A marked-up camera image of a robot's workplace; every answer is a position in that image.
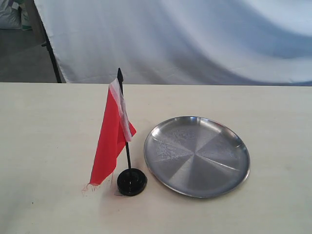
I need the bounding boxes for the black backdrop stand pole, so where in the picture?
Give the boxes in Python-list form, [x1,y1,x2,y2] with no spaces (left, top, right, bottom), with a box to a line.
[37,10,62,83]

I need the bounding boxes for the black round flag base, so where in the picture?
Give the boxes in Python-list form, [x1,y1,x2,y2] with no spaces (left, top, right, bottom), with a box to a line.
[117,168,147,196]

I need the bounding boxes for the white backdrop cloth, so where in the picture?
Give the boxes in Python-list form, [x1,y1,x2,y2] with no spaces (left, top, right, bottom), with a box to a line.
[35,0,312,86]

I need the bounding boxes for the white sack in background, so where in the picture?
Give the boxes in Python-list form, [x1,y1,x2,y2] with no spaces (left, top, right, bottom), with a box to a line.
[0,0,32,31]

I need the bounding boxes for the round steel plate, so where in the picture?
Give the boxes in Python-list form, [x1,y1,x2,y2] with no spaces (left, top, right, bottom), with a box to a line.
[144,116,251,198]

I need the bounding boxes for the red and white small flag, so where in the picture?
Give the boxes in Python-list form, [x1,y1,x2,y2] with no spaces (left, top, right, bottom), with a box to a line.
[83,68,136,192]

